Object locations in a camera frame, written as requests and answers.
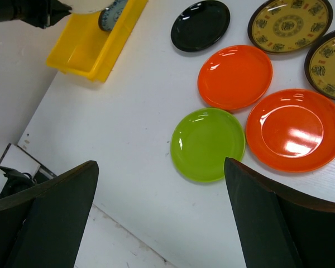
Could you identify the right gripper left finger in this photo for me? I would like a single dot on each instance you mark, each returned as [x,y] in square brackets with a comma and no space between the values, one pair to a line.
[43,225]

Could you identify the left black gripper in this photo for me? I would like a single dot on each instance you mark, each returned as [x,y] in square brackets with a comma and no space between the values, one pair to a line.
[38,13]

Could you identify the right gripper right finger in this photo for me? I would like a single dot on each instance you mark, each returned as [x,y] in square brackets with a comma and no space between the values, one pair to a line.
[279,226]

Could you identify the cream floral plate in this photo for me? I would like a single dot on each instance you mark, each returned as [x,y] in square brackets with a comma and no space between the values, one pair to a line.
[86,6]

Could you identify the blue white patterned plate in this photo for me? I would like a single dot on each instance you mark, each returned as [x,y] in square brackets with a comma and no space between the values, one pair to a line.
[110,15]

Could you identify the yellow plastic bin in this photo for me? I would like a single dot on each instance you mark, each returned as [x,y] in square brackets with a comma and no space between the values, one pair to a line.
[84,49]

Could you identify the orange plate right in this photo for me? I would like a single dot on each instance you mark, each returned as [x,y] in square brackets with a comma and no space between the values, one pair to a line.
[292,130]

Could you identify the orange plate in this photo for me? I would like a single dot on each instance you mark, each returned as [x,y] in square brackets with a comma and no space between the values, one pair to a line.
[292,130]
[235,77]

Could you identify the green plate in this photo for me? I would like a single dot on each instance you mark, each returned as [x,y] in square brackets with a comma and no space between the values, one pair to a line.
[203,140]

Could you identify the orange plate left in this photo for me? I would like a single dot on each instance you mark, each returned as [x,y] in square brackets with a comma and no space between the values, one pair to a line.
[235,77]

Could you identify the black plate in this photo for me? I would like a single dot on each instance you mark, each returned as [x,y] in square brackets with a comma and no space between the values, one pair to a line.
[200,26]

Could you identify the yellow patterned plate right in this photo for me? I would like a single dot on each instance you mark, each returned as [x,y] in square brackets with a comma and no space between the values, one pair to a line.
[319,66]

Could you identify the yellow patterned plate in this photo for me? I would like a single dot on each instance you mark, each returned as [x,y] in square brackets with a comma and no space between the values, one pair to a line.
[319,66]
[281,27]

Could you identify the yellow patterned plate left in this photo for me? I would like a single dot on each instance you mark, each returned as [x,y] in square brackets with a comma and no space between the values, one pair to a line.
[281,27]

